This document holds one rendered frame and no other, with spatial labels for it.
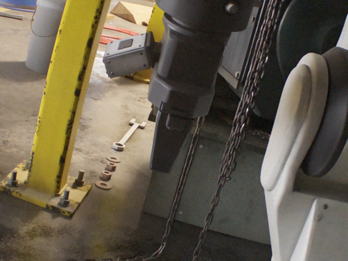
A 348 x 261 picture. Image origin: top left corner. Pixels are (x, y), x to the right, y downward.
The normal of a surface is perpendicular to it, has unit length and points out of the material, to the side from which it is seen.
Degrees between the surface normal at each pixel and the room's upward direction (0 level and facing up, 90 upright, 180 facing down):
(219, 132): 0
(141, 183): 0
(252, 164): 90
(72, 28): 90
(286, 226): 90
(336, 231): 60
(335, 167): 125
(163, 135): 102
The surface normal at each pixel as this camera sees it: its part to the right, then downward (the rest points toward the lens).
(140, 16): 0.36, -0.30
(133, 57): 0.00, 0.48
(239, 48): -0.94, -0.18
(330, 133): -0.66, 0.11
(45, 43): -0.18, 0.29
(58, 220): 0.26, -0.92
